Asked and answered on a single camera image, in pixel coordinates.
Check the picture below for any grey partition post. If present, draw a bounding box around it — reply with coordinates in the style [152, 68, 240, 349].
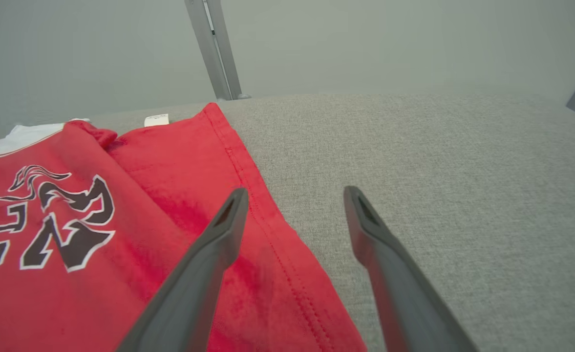
[207, 0, 252, 100]
[185, 0, 233, 101]

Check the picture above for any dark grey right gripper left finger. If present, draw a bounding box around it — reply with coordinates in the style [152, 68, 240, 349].
[116, 187, 249, 352]

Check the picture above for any red jersey with black print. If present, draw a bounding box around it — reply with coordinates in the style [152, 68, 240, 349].
[0, 103, 367, 352]

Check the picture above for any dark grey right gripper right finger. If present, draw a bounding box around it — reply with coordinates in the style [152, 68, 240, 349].
[343, 186, 478, 352]

